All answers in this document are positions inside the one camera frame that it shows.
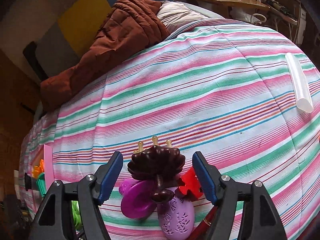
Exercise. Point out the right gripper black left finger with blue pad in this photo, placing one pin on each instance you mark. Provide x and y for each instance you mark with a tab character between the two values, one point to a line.
54	218

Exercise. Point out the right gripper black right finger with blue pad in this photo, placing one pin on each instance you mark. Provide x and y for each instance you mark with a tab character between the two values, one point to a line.
260	219

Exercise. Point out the green flanged plastic column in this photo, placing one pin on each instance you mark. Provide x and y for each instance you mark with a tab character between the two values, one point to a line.
41	184

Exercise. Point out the lilac oval patterned brush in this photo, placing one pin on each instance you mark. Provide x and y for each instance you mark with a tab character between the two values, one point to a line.
176	217

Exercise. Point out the purple plastic flanged cup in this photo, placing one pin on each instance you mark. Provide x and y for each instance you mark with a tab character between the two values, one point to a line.
136	202

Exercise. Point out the dark brown spiky hairbrush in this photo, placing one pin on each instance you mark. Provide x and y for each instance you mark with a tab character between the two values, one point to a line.
160	164

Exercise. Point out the orange connected cube blocks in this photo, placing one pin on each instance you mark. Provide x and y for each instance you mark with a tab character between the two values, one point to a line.
38	169

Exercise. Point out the red metallic lighter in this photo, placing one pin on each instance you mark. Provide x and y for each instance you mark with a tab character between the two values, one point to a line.
201	229

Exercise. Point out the pink-rimmed white tray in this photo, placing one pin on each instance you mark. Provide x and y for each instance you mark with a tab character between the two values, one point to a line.
45	152

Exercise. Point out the red puzzle piece block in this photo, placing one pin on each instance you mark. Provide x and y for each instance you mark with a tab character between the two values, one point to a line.
189	185

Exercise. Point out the striped pink green bedsheet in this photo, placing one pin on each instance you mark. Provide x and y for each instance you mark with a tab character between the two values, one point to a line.
219	86

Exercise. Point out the translucent white plastic tube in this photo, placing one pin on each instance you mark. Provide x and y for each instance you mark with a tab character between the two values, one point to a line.
300	84

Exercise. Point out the grey yellow blue headboard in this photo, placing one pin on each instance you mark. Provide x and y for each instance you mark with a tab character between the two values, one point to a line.
41	38

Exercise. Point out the rust brown quilted blanket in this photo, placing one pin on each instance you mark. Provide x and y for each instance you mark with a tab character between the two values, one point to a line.
130	27

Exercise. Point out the wooden side shelf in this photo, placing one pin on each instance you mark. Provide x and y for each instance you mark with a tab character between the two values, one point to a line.
250	4

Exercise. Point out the white pillow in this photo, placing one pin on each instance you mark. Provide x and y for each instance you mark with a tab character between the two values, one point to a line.
175	15

